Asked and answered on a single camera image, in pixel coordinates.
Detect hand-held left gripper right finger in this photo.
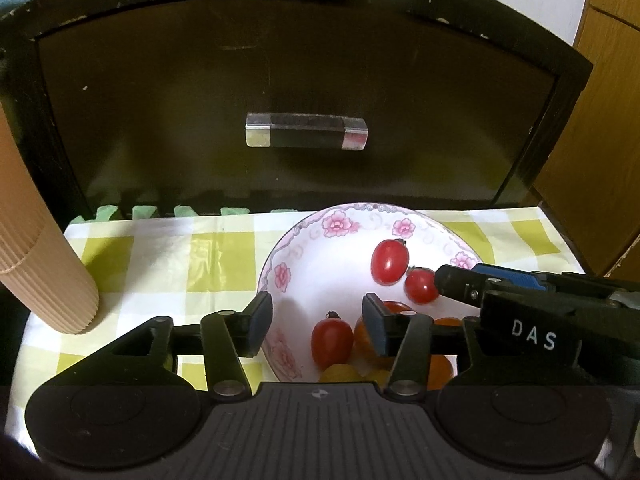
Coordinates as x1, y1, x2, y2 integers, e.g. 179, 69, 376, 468
362, 292, 486, 402

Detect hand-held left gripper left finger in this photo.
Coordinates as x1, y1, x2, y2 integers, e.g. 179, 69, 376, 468
100, 290, 274, 401

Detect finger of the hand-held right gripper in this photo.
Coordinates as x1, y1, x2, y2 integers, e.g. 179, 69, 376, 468
434, 264, 489, 307
472, 262, 640, 297

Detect red round cherry tomato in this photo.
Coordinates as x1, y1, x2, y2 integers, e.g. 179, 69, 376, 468
404, 266, 441, 305

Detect red oblong cherry tomato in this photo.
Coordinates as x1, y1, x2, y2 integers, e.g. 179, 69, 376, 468
311, 311, 355, 371
371, 239, 411, 287

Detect floral white plate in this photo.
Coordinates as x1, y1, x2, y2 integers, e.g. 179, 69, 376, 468
256, 202, 483, 386

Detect large orange-red tomato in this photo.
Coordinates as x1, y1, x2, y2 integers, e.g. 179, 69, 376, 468
352, 300, 416, 362

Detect yellow cherry tomato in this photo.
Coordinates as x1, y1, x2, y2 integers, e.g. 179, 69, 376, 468
319, 363, 363, 383

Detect green checked tablecloth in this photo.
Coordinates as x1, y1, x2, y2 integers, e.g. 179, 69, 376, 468
5, 207, 586, 441

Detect green foam mat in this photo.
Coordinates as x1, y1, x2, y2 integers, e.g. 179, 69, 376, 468
67, 204, 301, 226

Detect brown wooden door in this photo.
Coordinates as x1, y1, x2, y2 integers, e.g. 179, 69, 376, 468
532, 0, 640, 278

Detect peach corrugated cardboard roll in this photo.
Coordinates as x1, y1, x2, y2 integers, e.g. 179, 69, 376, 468
0, 110, 100, 335

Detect clear-ended drawer handle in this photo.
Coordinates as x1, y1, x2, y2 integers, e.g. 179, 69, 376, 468
245, 112, 368, 152

